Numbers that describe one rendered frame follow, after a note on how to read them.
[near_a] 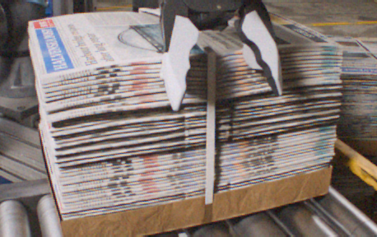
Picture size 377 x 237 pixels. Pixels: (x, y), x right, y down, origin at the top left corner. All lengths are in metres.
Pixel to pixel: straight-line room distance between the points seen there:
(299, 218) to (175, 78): 0.30
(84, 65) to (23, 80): 0.58
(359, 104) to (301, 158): 0.60
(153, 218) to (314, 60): 0.28
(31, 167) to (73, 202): 0.57
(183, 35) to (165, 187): 0.20
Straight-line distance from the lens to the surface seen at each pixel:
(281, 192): 0.70
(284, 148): 0.67
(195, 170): 0.63
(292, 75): 0.63
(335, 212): 0.74
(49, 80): 0.54
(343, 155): 0.84
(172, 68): 0.50
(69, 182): 0.59
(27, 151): 1.14
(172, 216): 0.64
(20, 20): 1.07
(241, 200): 0.67
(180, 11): 0.52
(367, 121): 1.31
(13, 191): 0.79
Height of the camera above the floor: 1.19
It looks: 23 degrees down
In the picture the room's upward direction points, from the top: straight up
